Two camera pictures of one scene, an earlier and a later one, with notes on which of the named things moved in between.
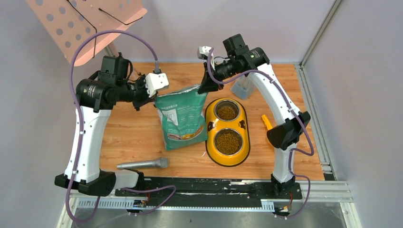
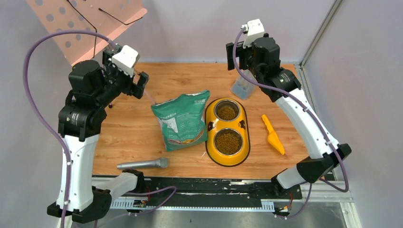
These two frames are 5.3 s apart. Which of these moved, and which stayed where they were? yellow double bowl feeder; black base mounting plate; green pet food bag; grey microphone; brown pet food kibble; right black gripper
Moved: right black gripper; green pet food bag
Stayed: yellow double bowl feeder; black base mounting plate; brown pet food kibble; grey microphone
